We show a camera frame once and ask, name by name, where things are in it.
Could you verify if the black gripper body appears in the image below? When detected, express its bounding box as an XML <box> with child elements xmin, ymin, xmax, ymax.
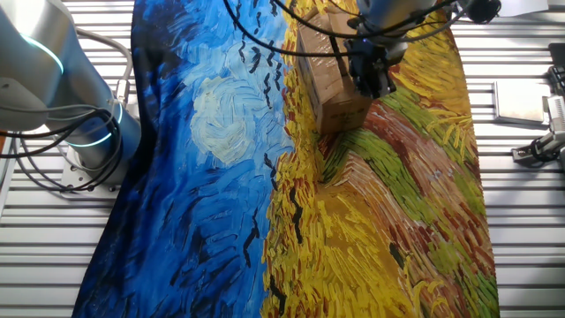
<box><xmin>344</xmin><ymin>38</ymin><xmax>392</xmax><ymax>80</ymax></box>

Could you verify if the silver ribbed depth camera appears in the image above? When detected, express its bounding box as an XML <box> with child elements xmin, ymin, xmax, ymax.
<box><xmin>541</xmin><ymin>94</ymin><xmax>565</xmax><ymax>133</ymax></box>

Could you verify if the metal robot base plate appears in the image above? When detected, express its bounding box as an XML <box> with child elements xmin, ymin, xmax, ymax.
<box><xmin>59</xmin><ymin>145</ymin><xmax>123</xmax><ymax>201</ymax></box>

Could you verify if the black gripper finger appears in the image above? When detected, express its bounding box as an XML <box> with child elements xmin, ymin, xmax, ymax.
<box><xmin>358</xmin><ymin>72</ymin><xmax>377</xmax><ymax>100</ymax></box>
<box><xmin>374</xmin><ymin>69</ymin><xmax>397</xmax><ymax>97</ymax></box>

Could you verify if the white paper sheet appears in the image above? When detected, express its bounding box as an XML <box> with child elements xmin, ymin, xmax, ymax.
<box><xmin>498</xmin><ymin>0</ymin><xmax>551</xmax><ymax>18</ymax></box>

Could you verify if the grey metal clamp tool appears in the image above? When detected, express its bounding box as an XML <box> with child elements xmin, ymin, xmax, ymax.
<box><xmin>510</xmin><ymin>130</ymin><xmax>565</xmax><ymax>170</ymax></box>

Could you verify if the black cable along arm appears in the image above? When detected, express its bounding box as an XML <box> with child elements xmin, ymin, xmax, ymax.
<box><xmin>222</xmin><ymin>0</ymin><xmax>470</xmax><ymax>58</ymax></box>

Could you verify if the black cable bundle at base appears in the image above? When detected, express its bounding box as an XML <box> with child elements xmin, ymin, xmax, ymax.
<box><xmin>0</xmin><ymin>104</ymin><xmax>125</xmax><ymax>193</ymax></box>

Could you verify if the shiny metal plate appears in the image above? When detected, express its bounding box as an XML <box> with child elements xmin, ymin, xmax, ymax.
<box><xmin>493</xmin><ymin>79</ymin><xmax>548</xmax><ymax>127</ymax></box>

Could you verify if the brown cardboard box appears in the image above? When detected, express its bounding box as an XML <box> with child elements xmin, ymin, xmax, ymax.
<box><xmin>294</xmin><ymin>6</ymin><xmax>375</xmax><ymax>134</ymax></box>

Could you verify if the grey cable with metal connector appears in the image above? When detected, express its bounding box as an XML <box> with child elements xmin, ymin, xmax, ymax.
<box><xmin>74</xmin><ymin>27</ymin><xmax>134</xmax><ymax>108</ymax></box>

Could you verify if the Van Gogh print tablecloth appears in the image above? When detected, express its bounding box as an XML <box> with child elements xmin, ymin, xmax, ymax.
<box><xmin>72</xmin><ymin>0</ymin><xmax>502</xmax><ymax>318</ymax></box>

